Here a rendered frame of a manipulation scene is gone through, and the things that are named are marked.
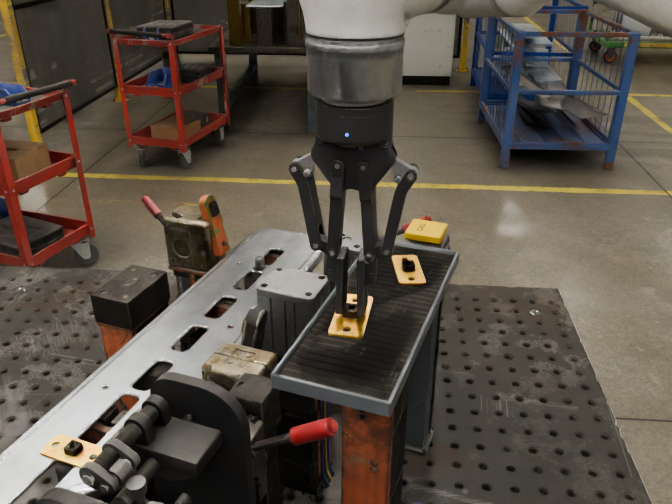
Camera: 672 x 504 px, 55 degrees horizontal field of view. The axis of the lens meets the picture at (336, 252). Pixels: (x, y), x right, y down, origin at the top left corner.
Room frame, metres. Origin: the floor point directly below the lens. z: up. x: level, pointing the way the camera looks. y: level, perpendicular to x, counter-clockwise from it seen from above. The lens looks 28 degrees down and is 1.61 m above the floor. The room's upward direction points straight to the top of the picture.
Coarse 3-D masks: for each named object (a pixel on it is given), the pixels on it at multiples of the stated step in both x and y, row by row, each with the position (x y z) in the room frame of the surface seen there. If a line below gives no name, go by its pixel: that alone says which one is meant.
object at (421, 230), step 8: (416, 224) 0.97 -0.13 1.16; (424, 224) 0.97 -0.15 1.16; (432, 224) 0.97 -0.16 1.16; (440, 224) 0.97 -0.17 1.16; (408, 232) 0.94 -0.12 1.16; (416, 232) 0.94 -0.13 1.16; (424, 232) 0.94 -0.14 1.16; (432, 232) 0.94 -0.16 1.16; (440, 232) 0.94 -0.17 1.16; (424, 240) 0.93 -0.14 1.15; (432, 240) 0.92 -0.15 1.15; (440, 240) 0.92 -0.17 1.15
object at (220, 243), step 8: (200, 200) 1.21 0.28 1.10; (208, 200) 1.21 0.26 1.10; (200, 208) 1.21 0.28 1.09; (208, 208) 1.20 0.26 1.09; (216, 208) 1.22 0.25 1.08; (208, 216) 1.20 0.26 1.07; (216, 216) 1.22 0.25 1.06; (216, 224) 1.21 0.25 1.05; (216, 232) 1.20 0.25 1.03; (224, 232) 1.22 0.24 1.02; (216, 240) 1.20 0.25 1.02; (224, 240) 1.22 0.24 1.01; (216, 248) 1.20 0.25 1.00; (224, 248) 1.21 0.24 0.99
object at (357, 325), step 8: (352, 296) 0.64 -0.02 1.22; (368, 296) 0.64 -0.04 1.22; (352, 304) 0.61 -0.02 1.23; (368, 304) 0.63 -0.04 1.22; (344, 312) 0.60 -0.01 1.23; (352, 312) 0.60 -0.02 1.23; (368, 312) 0.61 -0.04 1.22; (336, 320) 0.59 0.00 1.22; (344, 320) 0.59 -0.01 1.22; (352, 320) 0.59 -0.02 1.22; (360, 320) 0.59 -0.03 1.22; (336, 328) 0.58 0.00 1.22; (344, 328) 0.58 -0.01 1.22; (352, 328) 0.58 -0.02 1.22; (360, 328) 0.58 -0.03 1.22; (336, 336) 0.57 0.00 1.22; (344, 336) 0.57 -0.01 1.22; (352, 336) 0.56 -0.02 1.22; (360, 336) 0.56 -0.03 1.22
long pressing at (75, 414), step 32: (256, 256) 1.16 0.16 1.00; (288, 256) 1.16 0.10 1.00; (320, 256) 1.16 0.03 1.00; (192, 288) 1.04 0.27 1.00; (224, 288) 1.03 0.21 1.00; (160, 320) 0.92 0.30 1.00; (192, 320) 0.92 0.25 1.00; (224, 320) 0.92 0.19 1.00; (128, 352) 0.83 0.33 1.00; (160, 352) 0.83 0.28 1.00; (192, 352) 0.83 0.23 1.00; (96, 384) 0.75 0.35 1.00; (128, 384) 0.75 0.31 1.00; (64, 416) 0.68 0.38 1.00; (96, 416) 0.68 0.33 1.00; (128, 416) 0.68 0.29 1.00; (32, 448) 0.62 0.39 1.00; (0, 480) 0.57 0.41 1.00; (32, 480) 0.57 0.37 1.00; (64, 480) 0.57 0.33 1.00
